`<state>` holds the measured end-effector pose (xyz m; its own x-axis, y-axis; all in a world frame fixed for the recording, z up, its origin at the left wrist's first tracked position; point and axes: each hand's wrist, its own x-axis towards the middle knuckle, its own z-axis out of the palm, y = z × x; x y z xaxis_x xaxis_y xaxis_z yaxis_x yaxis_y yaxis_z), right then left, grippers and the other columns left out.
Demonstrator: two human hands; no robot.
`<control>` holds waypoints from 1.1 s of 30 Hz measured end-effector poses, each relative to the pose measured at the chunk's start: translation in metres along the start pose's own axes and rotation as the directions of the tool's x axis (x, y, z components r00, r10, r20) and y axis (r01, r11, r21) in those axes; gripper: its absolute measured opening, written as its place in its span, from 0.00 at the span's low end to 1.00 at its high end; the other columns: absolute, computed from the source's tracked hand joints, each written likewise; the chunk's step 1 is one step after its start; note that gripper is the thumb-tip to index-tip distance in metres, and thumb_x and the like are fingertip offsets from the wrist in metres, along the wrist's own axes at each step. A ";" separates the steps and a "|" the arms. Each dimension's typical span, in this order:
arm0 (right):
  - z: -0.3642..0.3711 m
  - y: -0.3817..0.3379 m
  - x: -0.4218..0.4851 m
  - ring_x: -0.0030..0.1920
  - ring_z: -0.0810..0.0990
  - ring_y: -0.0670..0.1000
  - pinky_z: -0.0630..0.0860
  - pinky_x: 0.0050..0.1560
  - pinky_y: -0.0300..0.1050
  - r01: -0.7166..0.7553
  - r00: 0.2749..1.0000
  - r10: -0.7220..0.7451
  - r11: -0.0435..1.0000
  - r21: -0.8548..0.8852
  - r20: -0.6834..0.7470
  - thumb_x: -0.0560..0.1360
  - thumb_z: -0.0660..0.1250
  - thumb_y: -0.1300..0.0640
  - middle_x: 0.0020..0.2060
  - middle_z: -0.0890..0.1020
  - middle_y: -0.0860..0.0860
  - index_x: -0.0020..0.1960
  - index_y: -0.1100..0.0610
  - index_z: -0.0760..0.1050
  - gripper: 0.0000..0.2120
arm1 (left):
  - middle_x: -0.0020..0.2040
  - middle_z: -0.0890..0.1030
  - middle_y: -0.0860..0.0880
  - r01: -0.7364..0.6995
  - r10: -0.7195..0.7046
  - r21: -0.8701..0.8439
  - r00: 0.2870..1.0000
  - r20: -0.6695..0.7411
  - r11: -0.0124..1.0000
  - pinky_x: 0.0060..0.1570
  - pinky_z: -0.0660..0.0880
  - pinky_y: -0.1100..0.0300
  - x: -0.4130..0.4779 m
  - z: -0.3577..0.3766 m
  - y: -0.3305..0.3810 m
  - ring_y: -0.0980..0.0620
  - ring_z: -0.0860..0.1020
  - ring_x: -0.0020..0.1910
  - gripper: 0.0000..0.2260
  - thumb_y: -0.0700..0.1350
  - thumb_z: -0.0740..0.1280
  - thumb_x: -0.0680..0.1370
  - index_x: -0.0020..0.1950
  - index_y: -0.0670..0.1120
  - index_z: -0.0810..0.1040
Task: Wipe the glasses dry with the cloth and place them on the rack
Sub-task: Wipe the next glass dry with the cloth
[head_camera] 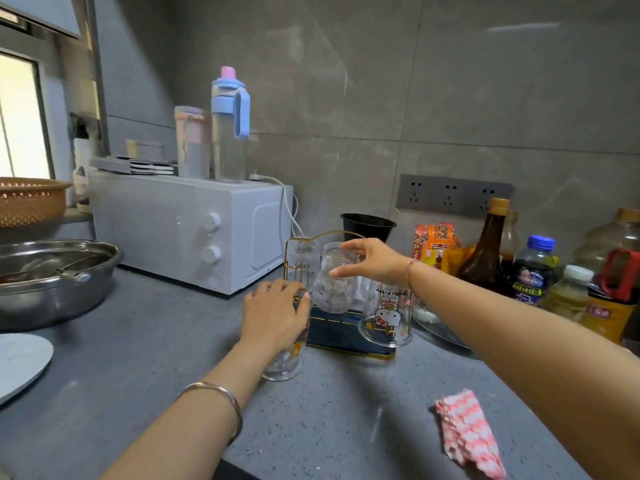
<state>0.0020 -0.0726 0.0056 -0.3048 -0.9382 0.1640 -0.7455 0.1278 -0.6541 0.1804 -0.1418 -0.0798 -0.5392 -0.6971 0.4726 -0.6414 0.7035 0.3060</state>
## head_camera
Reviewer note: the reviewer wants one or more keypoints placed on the clear jug blue lid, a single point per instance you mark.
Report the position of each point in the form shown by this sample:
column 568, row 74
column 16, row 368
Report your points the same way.
column 227, row 149

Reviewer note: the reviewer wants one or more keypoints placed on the white wall cabinet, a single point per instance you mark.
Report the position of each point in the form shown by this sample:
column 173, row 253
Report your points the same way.
column 45, row 12

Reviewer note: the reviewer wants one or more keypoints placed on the clear round condiment tray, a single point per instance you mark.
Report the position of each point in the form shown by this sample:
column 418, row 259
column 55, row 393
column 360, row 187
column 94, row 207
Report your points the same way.
column 435, row 324

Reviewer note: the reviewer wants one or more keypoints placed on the yellow seasoning pouch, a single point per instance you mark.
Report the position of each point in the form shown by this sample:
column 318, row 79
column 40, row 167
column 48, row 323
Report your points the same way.
column 455, row 262

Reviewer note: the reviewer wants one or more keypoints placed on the cartoon cat print glass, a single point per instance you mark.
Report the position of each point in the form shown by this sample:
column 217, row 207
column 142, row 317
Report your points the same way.
column 387, row 314

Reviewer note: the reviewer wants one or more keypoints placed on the pink striped cloth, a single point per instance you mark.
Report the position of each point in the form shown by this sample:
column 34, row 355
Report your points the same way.
column 467, row 429

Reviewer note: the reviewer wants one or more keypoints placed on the grey wall socket panel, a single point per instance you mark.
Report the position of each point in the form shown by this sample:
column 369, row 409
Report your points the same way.
column 450, row 194

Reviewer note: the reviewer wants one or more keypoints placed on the window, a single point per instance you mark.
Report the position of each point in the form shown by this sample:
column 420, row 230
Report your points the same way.
column 20, row 119

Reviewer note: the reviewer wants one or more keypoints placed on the clear container pink lid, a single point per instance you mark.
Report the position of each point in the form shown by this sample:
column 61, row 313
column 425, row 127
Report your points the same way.
column 192, row 149

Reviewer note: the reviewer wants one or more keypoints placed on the penguin print glass mug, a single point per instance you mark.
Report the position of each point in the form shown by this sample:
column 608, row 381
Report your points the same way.
column 282, row 367

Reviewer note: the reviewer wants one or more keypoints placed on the white round plate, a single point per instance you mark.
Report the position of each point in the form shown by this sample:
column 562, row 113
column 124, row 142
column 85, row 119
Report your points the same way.
column 20, row 359

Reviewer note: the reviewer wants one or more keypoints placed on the stack of flat coasters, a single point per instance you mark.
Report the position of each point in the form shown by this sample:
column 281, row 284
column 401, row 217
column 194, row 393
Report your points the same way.
column 125, row 165

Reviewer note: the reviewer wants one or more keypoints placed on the person's left forearm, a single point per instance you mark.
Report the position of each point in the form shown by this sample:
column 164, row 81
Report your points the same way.
column 175, row 429

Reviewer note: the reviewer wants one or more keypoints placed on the person's right hand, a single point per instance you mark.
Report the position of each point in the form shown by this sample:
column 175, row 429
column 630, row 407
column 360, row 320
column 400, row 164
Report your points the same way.
column 382, row 264

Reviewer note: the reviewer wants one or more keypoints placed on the orange seasoning packet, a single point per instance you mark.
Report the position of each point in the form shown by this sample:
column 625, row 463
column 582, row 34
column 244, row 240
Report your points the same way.
column 432, row 242

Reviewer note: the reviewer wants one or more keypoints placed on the steel basin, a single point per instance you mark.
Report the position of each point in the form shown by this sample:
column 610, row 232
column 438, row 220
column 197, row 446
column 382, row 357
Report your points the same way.
column 60, row 304

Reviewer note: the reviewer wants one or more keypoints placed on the person's right forearm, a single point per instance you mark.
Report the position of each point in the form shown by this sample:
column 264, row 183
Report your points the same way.
column 550, row 354

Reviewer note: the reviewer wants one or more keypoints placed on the dark bottle blue cap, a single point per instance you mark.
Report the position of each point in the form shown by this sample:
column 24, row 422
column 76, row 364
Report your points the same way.
column 530, row 279

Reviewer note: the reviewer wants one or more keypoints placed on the person's left hand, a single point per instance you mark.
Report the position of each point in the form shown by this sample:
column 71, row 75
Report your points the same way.
column 272, row 319

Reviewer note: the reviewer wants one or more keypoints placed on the steel utensil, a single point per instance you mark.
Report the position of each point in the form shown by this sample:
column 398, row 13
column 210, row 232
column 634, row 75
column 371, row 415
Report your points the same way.
column 45, row 268

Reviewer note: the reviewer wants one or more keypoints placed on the black plastic bowl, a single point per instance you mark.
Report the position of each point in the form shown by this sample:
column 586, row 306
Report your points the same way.
column 367, row 224

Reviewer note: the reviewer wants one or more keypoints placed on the white microwave oven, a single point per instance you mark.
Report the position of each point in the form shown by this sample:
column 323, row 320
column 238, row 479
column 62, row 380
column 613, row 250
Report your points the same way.
column 160, row 224

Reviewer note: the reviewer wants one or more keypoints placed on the brown woven basket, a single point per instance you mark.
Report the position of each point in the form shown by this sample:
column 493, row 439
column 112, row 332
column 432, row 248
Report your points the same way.
column 30, row 202

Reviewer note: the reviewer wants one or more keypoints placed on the short textured glass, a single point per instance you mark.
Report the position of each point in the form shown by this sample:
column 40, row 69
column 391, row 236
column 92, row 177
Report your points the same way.
column 332, row 294

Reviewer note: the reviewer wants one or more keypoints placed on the yellow liquid bottle white cap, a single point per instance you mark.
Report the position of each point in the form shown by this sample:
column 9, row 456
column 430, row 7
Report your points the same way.
column 565, row 294

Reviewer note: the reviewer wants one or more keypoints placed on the clear bottle brown cap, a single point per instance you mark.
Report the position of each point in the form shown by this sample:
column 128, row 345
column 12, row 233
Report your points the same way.
column 510, row 239

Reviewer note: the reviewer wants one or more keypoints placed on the dark brown glass bottle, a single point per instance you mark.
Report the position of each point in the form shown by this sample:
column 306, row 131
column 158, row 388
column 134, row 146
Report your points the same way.
column 482, row 264

